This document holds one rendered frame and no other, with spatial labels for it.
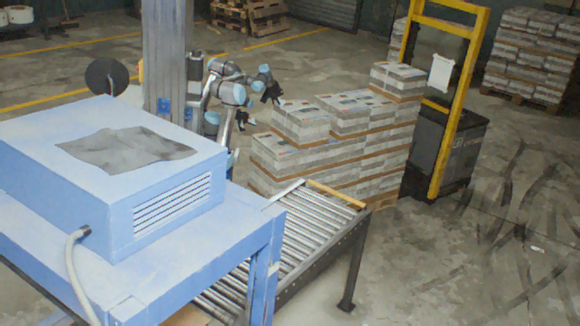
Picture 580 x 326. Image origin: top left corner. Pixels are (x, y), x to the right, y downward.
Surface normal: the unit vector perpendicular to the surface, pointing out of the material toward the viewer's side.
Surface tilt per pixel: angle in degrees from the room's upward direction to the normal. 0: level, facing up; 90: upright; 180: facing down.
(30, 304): 0
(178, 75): 90
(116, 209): 90
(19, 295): 0
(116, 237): 90
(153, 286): 0
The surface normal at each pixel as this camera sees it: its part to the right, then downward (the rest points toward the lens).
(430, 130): -0.80, 0.20
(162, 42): -0.03, 0.47
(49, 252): 0.11, -0.88
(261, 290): -0.57, 0.33
